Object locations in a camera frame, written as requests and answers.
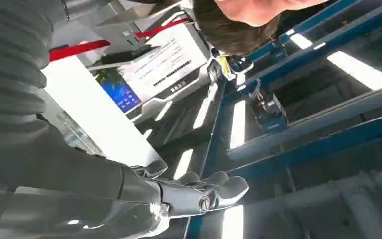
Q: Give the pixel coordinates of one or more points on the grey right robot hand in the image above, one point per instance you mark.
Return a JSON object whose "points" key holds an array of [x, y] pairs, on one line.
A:
{"points": [[79, 198]]}

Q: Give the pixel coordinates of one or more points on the ribbed grey right arm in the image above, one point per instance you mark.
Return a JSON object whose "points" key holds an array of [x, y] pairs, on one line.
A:
{"points": [[11, 66]]}

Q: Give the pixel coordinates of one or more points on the red barrier belt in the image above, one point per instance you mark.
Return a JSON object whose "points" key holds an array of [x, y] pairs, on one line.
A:
{"points": [[79, 48]]}

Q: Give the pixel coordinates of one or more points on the grey kiosk stand with screen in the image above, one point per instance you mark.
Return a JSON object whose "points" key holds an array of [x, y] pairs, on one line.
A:
{"points": [[164, 62]]}

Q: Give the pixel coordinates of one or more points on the person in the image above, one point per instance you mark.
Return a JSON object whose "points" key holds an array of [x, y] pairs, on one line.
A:
{"points": [[237, 29]]}

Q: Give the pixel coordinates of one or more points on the blue gantry frame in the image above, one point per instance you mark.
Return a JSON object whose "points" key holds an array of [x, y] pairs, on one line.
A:
{"points": [[342, 37]]}

